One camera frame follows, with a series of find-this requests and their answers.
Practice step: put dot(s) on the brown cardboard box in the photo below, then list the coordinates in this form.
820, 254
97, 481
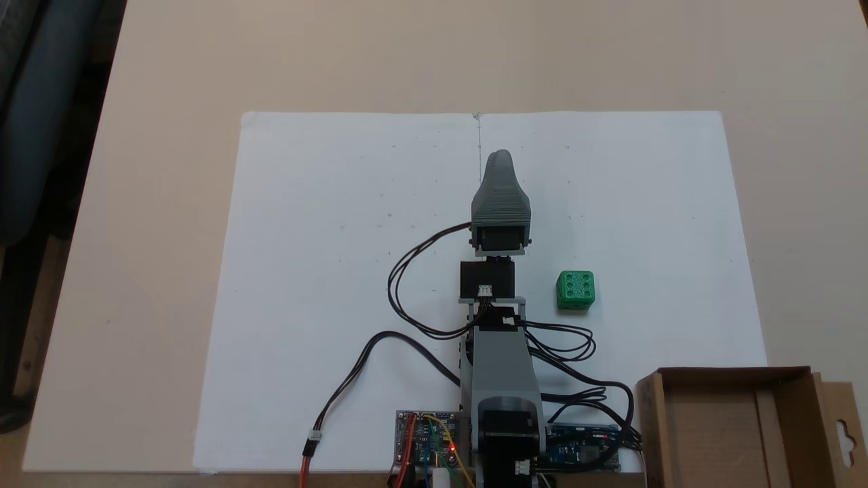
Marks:
719, 434

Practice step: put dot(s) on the blue circuit board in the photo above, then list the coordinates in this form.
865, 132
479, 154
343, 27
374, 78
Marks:
583, 451

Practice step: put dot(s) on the green die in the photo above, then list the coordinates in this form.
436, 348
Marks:
576, 288

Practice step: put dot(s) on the white paper sheet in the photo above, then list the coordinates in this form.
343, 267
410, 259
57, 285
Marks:
644, 224
325, 271

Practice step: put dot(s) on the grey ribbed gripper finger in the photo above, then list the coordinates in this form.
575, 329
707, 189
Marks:
500, 200

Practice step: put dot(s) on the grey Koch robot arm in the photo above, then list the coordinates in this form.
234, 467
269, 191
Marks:
505, 366

